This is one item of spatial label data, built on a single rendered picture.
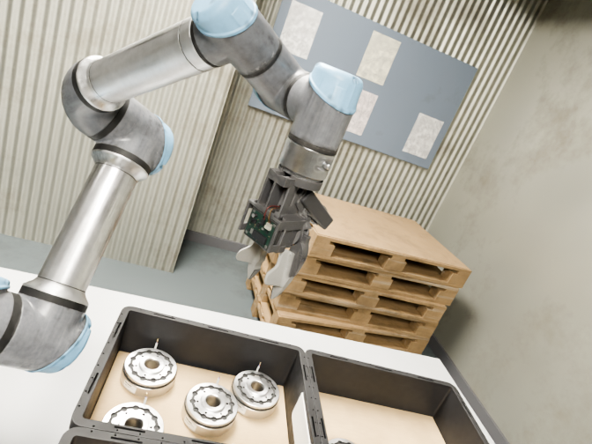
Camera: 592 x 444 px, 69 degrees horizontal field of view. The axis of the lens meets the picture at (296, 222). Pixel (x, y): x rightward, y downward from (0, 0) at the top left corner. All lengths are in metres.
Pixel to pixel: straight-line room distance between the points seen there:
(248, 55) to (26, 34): 2.10
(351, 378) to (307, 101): 0.68
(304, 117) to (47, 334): 0.56
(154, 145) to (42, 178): 1.90
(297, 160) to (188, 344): 0.53
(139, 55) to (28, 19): 1.94
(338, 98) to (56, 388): 0.84
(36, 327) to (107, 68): 0.44
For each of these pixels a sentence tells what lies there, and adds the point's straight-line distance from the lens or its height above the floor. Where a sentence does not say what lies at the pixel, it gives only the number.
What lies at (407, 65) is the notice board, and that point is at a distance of 3.24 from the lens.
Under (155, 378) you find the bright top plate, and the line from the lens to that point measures 0.92.
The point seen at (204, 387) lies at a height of 0.86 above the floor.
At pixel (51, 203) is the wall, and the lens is 2.83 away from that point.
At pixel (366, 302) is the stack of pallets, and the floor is 0.43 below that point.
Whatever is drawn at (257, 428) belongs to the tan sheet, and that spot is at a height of 0.83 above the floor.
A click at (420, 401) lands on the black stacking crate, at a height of 0.87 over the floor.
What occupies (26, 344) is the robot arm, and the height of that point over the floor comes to 0.94.
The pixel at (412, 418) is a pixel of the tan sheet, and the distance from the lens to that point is 1.18.
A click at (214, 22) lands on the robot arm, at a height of 1.50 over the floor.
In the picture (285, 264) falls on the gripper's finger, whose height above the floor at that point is 1.21.
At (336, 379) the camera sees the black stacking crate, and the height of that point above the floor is 0.88.
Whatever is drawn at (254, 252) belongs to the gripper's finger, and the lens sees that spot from 0.71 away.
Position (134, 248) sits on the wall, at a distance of 2.84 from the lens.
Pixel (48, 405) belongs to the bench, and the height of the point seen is 0.70.
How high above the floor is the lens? 1.50
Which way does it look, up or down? 20 degrees down
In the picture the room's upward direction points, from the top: 22 degrees clockwise
